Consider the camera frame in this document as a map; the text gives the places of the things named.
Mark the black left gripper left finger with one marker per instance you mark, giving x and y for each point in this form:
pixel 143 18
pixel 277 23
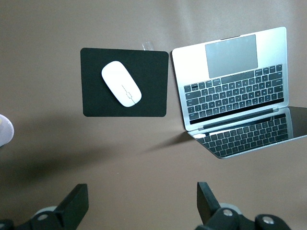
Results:
pixel 74 203

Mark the silver laptop computer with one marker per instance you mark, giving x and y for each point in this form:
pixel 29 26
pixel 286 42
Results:
pixel 192 62

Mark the clear tape piece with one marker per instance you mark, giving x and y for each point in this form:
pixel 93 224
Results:
pixel 146 46

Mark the black mouse pad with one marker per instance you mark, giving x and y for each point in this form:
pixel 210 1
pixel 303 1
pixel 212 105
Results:
pixel 148 95

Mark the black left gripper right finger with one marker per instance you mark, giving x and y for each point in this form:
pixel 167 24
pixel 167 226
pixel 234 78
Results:
pixel 206 203

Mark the white computer mouse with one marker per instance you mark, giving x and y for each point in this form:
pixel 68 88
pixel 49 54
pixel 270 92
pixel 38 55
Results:
pixel 120 81

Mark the pink translucent plastic cup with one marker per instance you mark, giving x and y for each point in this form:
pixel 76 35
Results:
pixel 6 129

